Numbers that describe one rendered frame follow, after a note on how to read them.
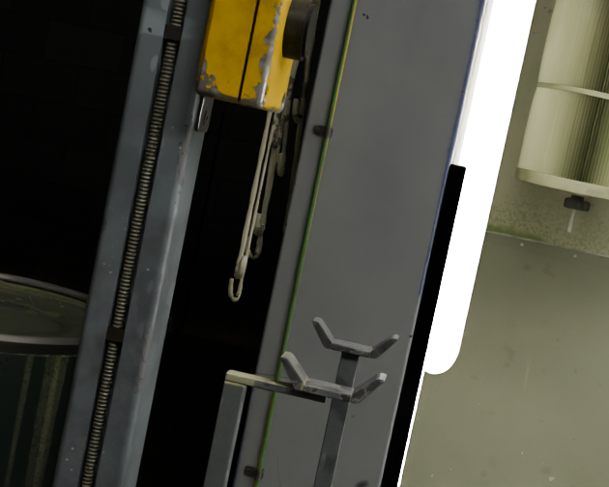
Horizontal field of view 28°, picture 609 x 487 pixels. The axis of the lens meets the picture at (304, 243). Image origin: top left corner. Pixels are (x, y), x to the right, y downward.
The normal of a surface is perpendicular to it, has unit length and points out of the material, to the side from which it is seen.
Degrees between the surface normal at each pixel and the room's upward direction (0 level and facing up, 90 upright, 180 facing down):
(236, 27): 90
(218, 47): 90
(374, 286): 90
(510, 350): 57
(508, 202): 90
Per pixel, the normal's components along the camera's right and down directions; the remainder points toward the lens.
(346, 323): -0.12, 0.07
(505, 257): 0.00, -0.47
